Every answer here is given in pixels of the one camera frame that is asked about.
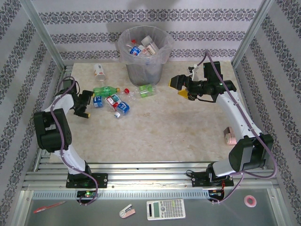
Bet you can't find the green bottle yellow cap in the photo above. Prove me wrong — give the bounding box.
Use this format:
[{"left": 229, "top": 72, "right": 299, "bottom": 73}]
[{"left": 92, "top": 86, "right": 121, "bottom": 97}]

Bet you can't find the red cap red-white label bottle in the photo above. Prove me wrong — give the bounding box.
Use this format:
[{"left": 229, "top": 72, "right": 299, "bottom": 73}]
[{"left": 105, "top": 88, "right": 131, "bottom": 111}]

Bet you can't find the white orange label bottle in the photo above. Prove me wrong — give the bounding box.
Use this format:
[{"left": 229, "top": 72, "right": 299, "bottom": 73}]
[{"left": 94, "top": 63, "right": 107, "bottom": 82}]

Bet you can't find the clear bottle green label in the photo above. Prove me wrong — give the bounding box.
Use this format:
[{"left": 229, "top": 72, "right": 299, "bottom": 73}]
[{"left": 135, "top": 84, "right": 157, "bottom": 98}]

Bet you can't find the crushed bottle red print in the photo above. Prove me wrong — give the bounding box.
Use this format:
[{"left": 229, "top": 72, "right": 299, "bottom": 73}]
[{"left": 142, "top": 44, "right": 159, "bottom": 56}]

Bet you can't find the grey mesh waste bin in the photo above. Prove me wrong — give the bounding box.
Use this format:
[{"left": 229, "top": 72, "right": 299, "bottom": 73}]
[{"left": 119, "top": 25, "right": 174, "bottom": 87}]

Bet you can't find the clear plastic bin liner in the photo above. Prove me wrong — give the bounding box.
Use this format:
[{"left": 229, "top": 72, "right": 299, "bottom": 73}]
[{"left": 117, "top": 25, "right": 175, "bottom": 67}]

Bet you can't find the small pink object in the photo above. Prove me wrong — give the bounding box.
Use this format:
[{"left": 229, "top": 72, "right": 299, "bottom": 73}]
[{"left": 222, "top": 126, "right": 238, "bottom": 145}]

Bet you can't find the left controller board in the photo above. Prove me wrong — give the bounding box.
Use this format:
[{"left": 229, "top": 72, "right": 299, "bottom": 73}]
[{"left": 77, "top": 190, "right": 97, "bottom": 198}]

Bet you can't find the controller board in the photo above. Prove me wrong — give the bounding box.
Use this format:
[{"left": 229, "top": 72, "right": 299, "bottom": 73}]
[
  {"left": 77, "top": 190, "right": 97, "bottom": 198},
  {"left": 208, "top": 190, "right": 225, "bottom": 200}
]

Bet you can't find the red pen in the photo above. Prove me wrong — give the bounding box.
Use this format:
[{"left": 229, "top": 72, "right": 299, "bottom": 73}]
[{"left": 32, "top": 201, "right": 67, "bottom": 214}]

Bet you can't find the right controller board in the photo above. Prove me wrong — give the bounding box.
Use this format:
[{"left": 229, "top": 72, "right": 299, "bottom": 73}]
[{"left": 208, "top": 190, "right": 225, "bottom": 200}]

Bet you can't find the pink stapler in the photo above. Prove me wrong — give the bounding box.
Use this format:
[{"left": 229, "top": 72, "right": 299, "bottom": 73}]
[{"left": 119, "top": 203, "right": 136, "bottom": 218}]

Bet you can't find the grey scientific calculator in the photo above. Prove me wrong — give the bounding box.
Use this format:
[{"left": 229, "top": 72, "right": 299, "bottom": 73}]
[{"left": 146, "top": 198, "right": 186, "bottom": 221}]

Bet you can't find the pink tape roll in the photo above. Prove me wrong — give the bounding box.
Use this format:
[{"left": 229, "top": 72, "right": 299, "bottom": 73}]
[{"left": 244, "top": 194, "right": 257, "bottom": 208}]

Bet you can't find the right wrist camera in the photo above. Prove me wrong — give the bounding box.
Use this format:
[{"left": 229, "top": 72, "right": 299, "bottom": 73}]
[{"left": 187, "top": 64, "right": 205, "bottom": 81}]

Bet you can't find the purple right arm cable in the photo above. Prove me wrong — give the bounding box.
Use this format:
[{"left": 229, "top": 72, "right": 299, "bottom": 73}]
[{"left": 205, "top": 50, "right": 278, "bottom": 205}]

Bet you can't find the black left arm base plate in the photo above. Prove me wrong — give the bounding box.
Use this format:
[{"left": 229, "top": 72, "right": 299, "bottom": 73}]
[{"left": 65, "top": 173, "right": 109, "bottom": 189}]

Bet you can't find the aluminium corner post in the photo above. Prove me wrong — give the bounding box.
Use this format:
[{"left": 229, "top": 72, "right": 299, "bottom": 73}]
[
  {"left": 20, "top": 0, "right": 66, "bottom": 69},
  {"left": 231, "top": 0, "right": 276, "bottom": 68}
]

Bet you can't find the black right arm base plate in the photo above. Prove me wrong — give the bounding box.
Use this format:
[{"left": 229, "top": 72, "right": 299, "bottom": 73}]
[{"left": 190, "top": 171, "right": 235, "bottom": 188}]

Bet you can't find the aluminium rail frame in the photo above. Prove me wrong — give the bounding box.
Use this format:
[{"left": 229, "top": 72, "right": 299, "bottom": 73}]
[{"left": 22, "top": 61, "right": 280, "bottom": 192}]

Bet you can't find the slotted grey cable duct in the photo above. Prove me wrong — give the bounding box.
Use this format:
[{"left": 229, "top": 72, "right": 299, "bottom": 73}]
[{"left": 32, "top": 190, "right": 210, "bottom": 200}]

